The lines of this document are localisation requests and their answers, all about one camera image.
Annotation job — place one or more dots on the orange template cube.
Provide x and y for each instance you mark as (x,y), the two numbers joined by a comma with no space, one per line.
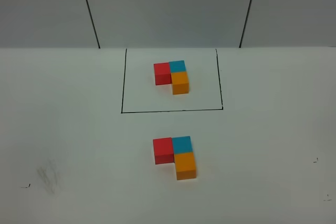
(180,83)

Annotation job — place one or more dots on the red template cube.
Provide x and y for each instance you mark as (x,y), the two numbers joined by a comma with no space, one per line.
(162,73)

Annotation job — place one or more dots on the blue template cube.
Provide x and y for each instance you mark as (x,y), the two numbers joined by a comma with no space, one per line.
(177,66)

